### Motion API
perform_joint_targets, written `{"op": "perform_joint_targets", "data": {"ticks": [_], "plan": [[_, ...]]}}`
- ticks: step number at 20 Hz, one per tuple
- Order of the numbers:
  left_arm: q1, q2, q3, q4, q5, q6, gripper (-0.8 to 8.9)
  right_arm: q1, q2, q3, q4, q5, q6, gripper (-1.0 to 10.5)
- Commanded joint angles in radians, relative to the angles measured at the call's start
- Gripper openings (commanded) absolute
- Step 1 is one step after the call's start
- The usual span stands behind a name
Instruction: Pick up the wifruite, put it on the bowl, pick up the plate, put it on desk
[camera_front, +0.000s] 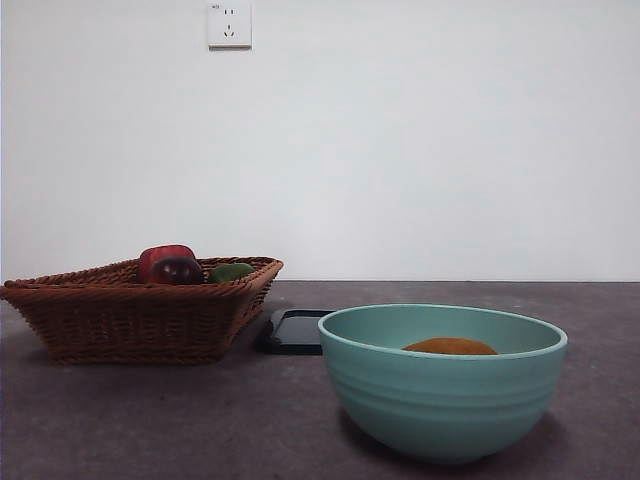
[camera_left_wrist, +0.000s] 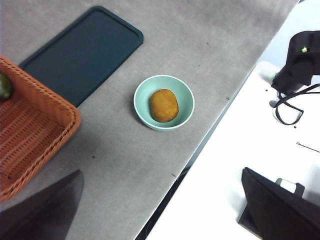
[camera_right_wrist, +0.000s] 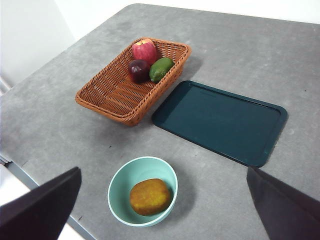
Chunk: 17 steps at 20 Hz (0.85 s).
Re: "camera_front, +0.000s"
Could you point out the teal ribbed bowl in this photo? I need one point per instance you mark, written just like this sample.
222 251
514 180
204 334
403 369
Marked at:
440 395

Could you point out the green fruit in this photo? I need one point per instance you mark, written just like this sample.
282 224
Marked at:
231 271

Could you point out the dark green rectangular tray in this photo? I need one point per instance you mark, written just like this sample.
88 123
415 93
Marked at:
292 334

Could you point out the dark purple round fruit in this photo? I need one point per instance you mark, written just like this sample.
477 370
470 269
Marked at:
176 272

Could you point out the red apple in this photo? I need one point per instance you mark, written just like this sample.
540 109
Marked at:
162 252

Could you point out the brown wicker basket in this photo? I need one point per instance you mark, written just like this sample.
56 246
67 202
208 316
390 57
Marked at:
130 325

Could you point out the white wall socket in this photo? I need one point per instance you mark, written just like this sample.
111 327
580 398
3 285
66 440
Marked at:
229 25

